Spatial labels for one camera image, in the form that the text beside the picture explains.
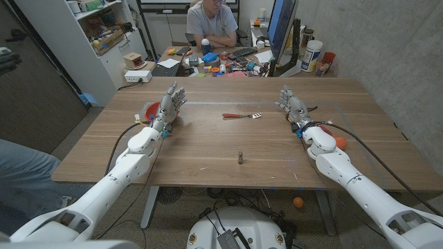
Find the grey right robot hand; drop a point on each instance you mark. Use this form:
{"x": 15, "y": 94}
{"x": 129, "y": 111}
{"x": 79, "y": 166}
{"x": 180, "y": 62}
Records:
{"x": 297, "y": 109}

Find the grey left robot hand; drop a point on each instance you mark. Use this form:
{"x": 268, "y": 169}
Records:
{"x": 167, "y": 107}

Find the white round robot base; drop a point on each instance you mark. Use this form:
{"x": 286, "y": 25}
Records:
{"x": 249, "y": 223}

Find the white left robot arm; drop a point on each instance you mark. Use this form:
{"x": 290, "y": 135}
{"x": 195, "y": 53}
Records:
{"x": 131, "y": 166}

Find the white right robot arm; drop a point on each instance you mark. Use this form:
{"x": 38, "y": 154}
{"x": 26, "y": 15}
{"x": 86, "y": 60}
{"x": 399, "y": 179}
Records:
{"x": 346, "y": 169}

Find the black laptop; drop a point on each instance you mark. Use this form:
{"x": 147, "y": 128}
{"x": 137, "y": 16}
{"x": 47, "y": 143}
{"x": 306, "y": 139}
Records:
{"x": 166, "y": 71}

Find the white power box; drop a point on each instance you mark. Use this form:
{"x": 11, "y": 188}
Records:
{"x": 137, "y": 76}

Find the white paper sheet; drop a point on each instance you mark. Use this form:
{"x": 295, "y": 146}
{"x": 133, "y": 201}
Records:
{"x": 168, "y": 63}

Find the white canister with blue label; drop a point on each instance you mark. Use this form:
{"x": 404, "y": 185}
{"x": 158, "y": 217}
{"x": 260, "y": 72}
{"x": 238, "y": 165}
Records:
{"x": 311, "y": 55}

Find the orange ball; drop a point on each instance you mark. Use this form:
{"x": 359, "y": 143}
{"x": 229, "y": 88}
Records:
{"x": 341, "y": 142}
{"x": 298, "y": 202}

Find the small beige box device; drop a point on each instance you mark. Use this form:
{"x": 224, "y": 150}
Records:
{"x": 133, "y": 59}

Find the blue box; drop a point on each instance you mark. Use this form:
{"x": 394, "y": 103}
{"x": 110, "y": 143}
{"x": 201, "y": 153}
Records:
{"x": 209, "y": 57}

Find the blue bottle with white cap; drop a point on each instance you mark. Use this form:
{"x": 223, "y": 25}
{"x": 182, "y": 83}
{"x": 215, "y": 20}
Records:
{"x": 206, "y": 47}

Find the dark jar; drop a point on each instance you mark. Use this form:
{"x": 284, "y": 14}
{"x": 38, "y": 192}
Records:
{"x": 307, "y": 36}

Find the red can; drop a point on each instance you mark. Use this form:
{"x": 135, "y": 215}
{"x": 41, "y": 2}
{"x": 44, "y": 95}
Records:
{"x": 224, "y": 58}

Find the black keyboard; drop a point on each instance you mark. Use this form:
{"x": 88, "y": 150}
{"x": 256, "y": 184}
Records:
{"x": 243, "y": 52}

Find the computer monitor with black stand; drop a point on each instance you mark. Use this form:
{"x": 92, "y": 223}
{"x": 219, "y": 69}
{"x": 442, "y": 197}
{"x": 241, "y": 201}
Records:
{"x": 282, "y": 24}

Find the cardboard box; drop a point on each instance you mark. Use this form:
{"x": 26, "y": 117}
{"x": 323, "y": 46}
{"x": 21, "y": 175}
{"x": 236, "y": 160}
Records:
{"x": 109, "y": 43}

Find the round floor fan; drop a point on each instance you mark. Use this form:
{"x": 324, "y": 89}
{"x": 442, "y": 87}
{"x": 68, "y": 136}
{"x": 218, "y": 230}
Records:
{"x": 169, "y": 194}

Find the person in grey t-shirt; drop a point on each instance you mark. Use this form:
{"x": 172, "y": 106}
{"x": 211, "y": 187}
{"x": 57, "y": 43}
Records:
{"x": 211, "y": 22}

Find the grey table leg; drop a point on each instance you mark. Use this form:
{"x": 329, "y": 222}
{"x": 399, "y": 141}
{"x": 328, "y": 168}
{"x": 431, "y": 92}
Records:
{"x": 325, "y": 212}
{"x": 150, "y": 207}

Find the white shelf unit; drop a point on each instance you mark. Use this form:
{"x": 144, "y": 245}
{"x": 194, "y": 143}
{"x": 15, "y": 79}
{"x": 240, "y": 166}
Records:
{"x": 65, "y": 52}

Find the grey ribbed module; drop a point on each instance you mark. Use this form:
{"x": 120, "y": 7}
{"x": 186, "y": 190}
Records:
{"x": 227, "y": 239}

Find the person in blue jeans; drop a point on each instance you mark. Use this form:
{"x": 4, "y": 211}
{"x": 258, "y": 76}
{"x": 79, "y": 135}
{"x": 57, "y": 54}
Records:
{"x": 27, "y": 180}

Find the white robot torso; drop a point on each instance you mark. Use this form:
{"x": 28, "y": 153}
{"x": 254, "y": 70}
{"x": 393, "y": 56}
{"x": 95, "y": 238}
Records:
{"x": 69, "y": 245}

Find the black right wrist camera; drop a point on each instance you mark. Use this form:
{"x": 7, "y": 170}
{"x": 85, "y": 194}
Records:
{"x": 295, "y": 126}

